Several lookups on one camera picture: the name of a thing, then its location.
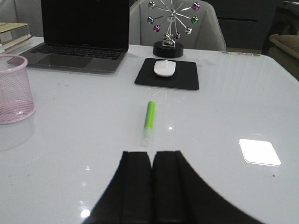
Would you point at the green highlighter pen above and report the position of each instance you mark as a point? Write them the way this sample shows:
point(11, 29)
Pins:
point(148, 124)

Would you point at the grey open laptop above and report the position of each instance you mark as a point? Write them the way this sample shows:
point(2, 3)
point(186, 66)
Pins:
point(85, 35)

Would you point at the white computer mouse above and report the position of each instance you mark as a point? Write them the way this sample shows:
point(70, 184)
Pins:
point(164, 68)

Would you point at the top yellow book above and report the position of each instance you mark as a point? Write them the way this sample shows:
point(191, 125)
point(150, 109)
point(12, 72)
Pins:
point(10, 31)

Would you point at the beige sofa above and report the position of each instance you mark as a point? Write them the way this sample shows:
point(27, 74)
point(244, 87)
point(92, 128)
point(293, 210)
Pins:
point(285, 51)

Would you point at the black mouse pad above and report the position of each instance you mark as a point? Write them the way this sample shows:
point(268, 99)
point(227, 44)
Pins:
point(185, 76)

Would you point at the bottom book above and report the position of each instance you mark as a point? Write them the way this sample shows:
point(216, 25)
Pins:
point(13, 48)

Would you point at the grey chair right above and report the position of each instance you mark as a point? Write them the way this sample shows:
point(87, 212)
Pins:
point(206, 34)

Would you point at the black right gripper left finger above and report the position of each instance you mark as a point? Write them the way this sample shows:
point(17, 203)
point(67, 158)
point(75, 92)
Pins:
point(128, 197)

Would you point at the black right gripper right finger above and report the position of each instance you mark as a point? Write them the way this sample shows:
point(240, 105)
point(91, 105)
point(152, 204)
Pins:
point(181, 196)

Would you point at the ferris wheel desk ornament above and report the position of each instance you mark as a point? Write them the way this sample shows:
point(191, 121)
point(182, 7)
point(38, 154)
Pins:
point(168, 47)

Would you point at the pink mesh pen holder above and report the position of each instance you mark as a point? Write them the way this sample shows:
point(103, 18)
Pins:
point(16, 101)

